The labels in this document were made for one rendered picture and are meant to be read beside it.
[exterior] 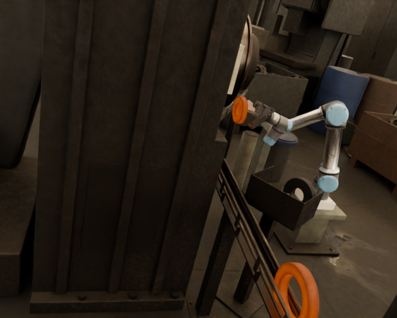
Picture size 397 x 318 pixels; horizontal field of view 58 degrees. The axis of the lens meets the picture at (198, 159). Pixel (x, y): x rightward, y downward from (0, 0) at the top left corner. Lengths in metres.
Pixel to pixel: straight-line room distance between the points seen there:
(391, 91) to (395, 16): 1.62
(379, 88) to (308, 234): 3.27
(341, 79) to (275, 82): 1.15
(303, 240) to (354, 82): 3.03
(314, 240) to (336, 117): 0.91
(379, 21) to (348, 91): 2.04
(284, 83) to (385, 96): 1.63
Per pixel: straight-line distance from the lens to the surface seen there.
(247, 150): 2.76
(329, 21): 5.24
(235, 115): 2.14
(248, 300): 2.04
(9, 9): 2.05
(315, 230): 2.60
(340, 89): 5.20
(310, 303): 1.04
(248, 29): 1.69
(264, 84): 4.24
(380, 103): 5.53
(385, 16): 6.91
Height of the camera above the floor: 1.37
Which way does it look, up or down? 24 degrees down
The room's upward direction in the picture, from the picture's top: 14 degrees clockwise
